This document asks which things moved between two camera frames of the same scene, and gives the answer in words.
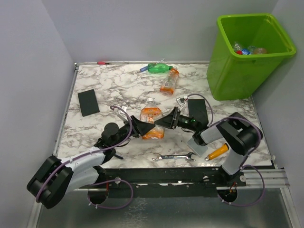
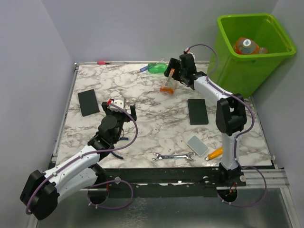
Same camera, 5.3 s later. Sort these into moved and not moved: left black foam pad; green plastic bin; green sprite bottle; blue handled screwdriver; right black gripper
Moved: right black gripper
Not moved: green plastic bin; left black foam pad; green sprite bottle; blue handled screwdriver
